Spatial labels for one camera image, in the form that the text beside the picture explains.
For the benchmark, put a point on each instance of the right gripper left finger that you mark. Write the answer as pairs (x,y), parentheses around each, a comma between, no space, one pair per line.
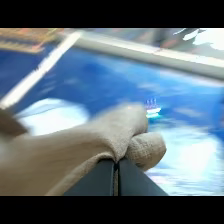
(96,181)

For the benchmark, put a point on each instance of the beige garment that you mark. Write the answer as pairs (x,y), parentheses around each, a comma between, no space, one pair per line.
(66,156)

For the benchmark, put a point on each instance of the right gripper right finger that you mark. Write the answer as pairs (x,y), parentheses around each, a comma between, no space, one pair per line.
(135,181)

